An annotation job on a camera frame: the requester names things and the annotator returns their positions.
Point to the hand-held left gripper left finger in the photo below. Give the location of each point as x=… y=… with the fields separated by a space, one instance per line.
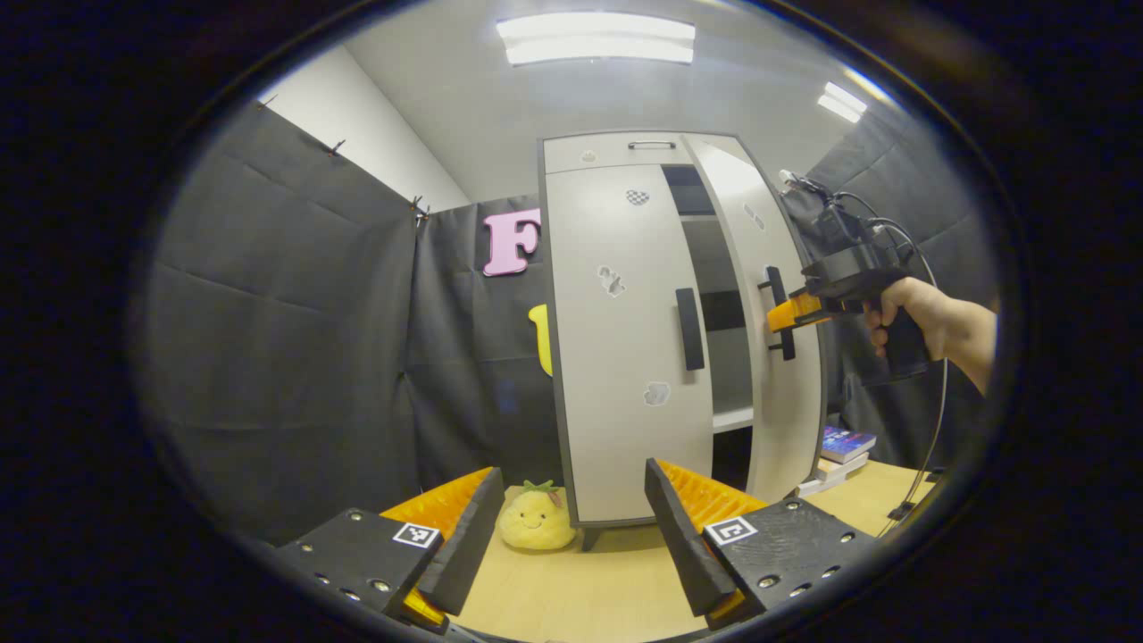
x=469 y=554

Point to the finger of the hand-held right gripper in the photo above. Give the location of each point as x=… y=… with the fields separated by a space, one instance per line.
x=795 y=311

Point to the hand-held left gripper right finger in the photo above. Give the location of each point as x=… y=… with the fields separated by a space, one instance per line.
x=683 y=545

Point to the grey double-door shoe cabinet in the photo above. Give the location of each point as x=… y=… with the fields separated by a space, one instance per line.
x=732 y=357

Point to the grey shoe cabinet door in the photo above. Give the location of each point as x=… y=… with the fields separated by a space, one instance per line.
x=616 y=429
x=790 y=411

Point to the grey cabinet drawer front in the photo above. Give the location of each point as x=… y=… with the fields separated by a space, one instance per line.
x=607 y=154

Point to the yellow plush toy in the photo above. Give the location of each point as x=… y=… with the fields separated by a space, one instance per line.
x=536 y=522

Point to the blue patterned book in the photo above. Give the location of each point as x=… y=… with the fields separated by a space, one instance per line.
x=848 y=443

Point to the white book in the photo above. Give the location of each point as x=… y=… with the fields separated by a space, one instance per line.
x=817 y=487

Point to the thin beige book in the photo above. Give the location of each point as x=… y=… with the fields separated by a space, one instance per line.
x=844 y=467

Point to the small ceiling light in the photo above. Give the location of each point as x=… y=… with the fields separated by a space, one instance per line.
x=841 y=102

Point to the black backdrop cloth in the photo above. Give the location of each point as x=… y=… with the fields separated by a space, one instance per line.
x=286 y=357

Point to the large ceiling light panel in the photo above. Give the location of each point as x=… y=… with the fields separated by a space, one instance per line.
x=596 y=39

